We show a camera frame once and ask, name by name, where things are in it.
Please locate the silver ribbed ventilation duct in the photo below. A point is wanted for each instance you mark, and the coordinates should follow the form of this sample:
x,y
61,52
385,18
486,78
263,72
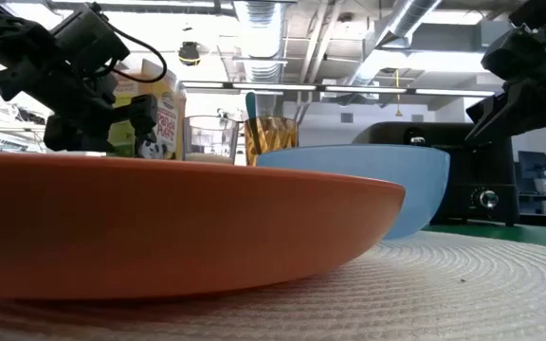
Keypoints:
x,y
261,38

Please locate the teal spoon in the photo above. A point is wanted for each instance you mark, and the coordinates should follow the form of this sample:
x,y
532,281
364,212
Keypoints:
x,y
251,102

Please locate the silver smooth ventilation duct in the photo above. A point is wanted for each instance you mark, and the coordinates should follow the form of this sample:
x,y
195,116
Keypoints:
x,y
396,28

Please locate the ribbed tinted drinking glass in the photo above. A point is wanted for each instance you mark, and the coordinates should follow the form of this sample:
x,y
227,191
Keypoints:
x,y
278,135

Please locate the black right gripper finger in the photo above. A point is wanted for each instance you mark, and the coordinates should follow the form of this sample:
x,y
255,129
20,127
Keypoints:
x,y
510,118

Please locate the ceiling light strip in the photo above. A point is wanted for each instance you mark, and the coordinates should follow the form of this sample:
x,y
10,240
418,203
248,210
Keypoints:
x,y
278,87

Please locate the white woven round placemat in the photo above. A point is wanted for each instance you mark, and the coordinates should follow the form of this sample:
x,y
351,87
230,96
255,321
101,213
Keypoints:
x,y
443,293

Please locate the orange round plate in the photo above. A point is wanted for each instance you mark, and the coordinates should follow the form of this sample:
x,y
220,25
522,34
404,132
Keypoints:
x,y
159,222

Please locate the black four-slot toaster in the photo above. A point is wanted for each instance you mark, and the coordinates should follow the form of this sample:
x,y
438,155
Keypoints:
x,y
481,166

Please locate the light blue bowl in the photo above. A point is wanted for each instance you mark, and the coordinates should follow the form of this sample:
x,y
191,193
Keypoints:
x,y
358,180

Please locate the panda cereal box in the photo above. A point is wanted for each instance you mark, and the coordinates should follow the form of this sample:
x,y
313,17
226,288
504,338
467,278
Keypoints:
x,y
169,118

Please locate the monitor on desk arm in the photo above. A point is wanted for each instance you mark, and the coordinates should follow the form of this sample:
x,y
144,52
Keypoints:
x,y
533,166

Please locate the black dome ceiling camera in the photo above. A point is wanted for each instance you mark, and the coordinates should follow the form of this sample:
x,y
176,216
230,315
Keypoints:
x,y
189,53

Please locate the clear glass with white filling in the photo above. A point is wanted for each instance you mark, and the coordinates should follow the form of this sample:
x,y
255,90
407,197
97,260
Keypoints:
x,y
209,137

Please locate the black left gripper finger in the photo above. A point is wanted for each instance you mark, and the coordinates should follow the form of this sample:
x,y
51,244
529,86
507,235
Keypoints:
x,y
142,113
78,135

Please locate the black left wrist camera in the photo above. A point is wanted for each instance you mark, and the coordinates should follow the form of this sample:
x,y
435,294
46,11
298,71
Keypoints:
x,y
88,40

